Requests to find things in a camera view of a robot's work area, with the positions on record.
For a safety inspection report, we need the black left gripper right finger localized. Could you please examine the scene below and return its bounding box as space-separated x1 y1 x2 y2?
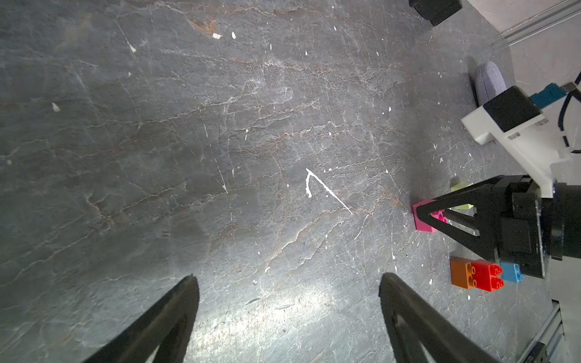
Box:
378 272 496 362

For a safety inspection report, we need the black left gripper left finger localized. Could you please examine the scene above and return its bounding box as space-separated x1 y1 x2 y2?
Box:
86 275 200 362

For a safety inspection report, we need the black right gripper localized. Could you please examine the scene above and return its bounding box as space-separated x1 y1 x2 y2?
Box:
415 175 550 278

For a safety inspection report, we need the lime green lego brick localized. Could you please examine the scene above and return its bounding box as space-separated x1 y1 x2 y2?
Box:
448 181 475 210

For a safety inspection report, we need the orange lego brick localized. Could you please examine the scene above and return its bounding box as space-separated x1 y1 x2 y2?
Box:
450 257 476 290

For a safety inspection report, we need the red lego brick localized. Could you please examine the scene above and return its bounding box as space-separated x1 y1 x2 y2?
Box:
471 260 505 293

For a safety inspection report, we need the pink lego brick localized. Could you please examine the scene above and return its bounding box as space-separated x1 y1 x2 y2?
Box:
412 198 448 234

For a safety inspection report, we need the blue lego brick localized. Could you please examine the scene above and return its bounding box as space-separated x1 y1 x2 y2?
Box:
500 261 524 284

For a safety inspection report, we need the purple glasses case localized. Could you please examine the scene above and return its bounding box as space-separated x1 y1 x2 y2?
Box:
474 61 508 106

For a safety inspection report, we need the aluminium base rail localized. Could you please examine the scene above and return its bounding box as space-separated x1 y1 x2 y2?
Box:
516 300 564 363

